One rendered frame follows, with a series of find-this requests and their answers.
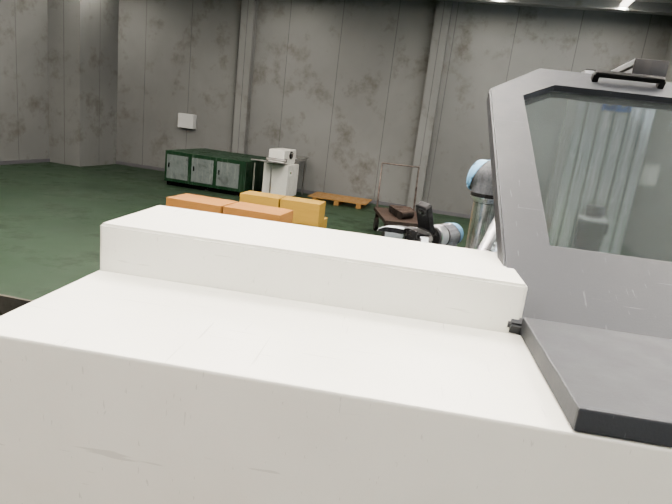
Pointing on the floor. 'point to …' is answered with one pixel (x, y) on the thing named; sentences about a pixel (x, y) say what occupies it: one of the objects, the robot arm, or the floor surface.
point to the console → (316, 266)
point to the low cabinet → (213, 170)
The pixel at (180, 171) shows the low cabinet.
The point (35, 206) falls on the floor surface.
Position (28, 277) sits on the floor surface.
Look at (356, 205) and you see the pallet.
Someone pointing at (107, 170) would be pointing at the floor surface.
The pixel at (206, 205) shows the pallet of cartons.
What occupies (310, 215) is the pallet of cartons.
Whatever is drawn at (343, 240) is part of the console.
